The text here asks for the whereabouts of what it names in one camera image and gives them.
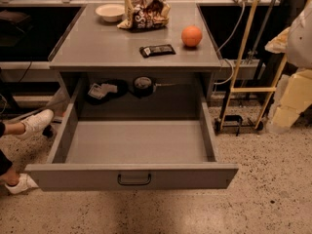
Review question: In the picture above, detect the orange fruit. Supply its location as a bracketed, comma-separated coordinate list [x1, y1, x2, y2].
[181, 25, 202, 47]

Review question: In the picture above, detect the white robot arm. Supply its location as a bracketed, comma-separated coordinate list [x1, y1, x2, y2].
[265, 0, 312, 134]

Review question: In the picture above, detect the open grey top drawer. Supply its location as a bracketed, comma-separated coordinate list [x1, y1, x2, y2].
[24, 78, 239, 192]

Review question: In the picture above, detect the black tape roll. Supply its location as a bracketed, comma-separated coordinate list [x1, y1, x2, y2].
[133, 76, 156, 98]

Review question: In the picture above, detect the grey metal cabinet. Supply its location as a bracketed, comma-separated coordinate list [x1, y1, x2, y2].
[51, 3, 220, 120]

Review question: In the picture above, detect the black snack bar wrapper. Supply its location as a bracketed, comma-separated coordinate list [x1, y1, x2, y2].
[139, 44, 176, 58]

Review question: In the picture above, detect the yellow hand truck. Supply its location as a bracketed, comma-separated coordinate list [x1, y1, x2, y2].
[214, 0, 289, 137]

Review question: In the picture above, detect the crumpled chip bag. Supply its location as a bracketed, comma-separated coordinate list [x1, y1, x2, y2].
[117, 0, 171, 31]

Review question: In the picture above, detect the white ceramic bowl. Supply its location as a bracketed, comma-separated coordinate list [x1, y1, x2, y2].
[96, 4, 125, 22]

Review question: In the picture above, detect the white sneaker upper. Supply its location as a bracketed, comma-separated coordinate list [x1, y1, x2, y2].
[17, 109, 54, 139]

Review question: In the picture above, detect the white sneaker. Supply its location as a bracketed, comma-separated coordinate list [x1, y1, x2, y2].
[5, 174, 38, 194]
[17, 109, 54, 139]

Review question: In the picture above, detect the white sneaker lower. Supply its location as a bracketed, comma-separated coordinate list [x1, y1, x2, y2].
[5, 174, 38, 194]

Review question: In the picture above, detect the black drawer handle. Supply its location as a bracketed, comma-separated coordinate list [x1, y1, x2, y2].
[117, 174, 152, 186]

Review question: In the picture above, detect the white power cable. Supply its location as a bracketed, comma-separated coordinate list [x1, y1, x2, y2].
[214, 0, 247, 86]

